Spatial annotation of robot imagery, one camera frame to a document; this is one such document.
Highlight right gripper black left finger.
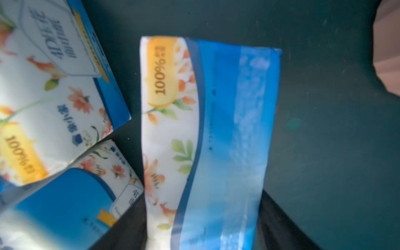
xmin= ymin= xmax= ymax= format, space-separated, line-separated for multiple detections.
xmin=91 ymin=194 xmax=147 ymax=250

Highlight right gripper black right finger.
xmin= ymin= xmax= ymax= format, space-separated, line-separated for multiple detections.
xmin=255 ymin=191 xmax=321 ymax=250

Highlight blue floral tissue pack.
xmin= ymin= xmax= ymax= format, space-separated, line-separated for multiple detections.
xmin=140 ymin=36 xmax=282 ymax=250

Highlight blue white tissue pack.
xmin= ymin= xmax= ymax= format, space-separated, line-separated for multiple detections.
xmin=1 ymin=140 xmax=144 ymax=250

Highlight white floral tissue pack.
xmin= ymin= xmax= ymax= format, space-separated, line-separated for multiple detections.
xmin=1 ymin=1 xmax=131 ymax=192

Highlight pink ribbed plant pot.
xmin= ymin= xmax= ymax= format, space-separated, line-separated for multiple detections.
xmin=373 ymin=0 xmax=400 ymax=96

